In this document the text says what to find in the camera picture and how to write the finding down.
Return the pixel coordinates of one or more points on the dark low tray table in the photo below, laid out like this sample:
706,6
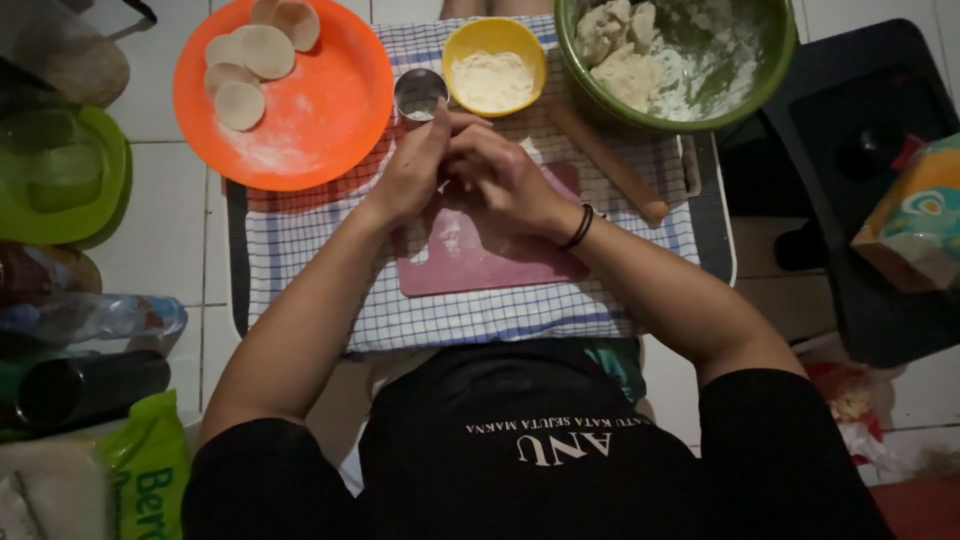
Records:
712,225

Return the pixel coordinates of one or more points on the green plastic container lid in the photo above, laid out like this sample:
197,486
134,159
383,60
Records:
67,180

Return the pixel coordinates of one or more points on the yellow plastic bowl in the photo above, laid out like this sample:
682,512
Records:
487,34

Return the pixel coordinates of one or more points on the person's right hand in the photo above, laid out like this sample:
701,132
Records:
510,187

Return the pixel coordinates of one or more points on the wooden rolling pin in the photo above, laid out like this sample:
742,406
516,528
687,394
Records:
615,166

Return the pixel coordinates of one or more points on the person's left hand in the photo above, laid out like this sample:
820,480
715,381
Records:
411,176

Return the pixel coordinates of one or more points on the round metal cutter cup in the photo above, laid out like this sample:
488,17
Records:
416,90

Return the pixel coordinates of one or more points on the person's right fingers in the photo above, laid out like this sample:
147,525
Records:
469,154

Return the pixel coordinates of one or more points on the brown jar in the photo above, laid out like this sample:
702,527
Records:
45,271

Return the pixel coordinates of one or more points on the green printed bag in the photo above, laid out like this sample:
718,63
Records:
150,472

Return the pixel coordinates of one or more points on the colourful tissue pack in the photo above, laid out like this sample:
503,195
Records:
915,217

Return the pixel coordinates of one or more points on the person's left fingers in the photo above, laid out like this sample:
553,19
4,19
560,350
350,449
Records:
444,124

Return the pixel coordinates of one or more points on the orange plastic plate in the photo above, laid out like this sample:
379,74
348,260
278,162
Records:
322,112

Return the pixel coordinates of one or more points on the red and white plastic bag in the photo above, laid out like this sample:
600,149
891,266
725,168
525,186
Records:
851,405

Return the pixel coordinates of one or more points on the black plastic stool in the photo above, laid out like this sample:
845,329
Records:
885,315

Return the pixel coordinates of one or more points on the large green bowl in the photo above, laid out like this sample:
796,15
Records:
776,64

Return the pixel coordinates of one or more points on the teal shorts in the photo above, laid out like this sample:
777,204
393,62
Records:
619,367

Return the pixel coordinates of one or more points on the blue checkered cloth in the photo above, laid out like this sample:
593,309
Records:
487,319

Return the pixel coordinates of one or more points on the person's black shirt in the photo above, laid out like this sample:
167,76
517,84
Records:
525,480

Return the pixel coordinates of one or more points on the clear plastic bottle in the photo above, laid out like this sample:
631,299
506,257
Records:
97,316

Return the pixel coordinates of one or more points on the pile of round dough discs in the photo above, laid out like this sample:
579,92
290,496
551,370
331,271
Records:
255,56

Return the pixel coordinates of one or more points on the white flour heap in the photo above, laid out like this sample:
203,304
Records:
491,79

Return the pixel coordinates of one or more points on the lump of pale dough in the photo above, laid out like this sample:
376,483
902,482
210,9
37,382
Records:
626,75

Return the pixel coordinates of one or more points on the black cylinder flask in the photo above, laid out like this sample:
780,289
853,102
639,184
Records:
97,386

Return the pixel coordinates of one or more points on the pink cutting board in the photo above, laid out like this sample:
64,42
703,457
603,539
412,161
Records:
480,262

